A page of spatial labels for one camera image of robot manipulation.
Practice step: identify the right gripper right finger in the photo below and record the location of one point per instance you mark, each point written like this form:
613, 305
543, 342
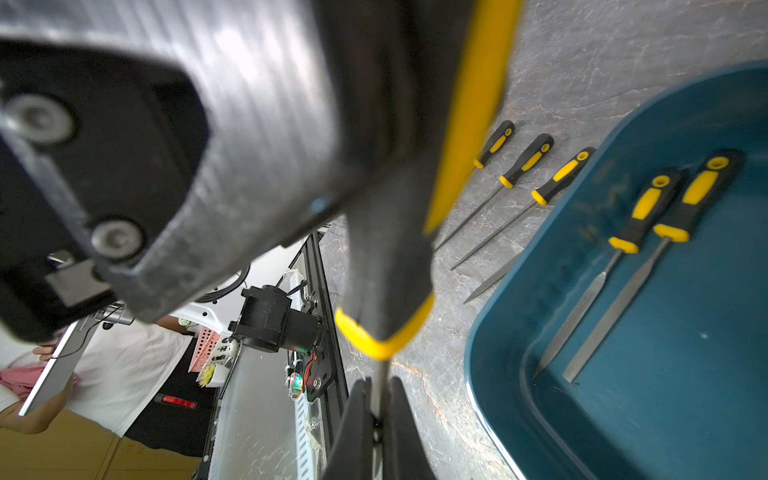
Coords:
404, 457

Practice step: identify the grey slotted cable duct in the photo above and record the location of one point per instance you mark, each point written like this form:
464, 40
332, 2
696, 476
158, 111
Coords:
305, 452

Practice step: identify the file tool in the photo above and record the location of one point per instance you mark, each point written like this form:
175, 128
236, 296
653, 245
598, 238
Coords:
525, 162
541, 197
654, 198
503, 132
420, 83
676, 226

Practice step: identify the person in background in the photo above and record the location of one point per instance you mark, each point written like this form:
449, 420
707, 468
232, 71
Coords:
115, 382

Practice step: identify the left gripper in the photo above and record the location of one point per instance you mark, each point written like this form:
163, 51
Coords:
148, 148

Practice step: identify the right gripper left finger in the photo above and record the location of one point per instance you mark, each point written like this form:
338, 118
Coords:
351, 456

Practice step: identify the teal storage box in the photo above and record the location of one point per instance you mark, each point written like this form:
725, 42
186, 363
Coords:
678, 388

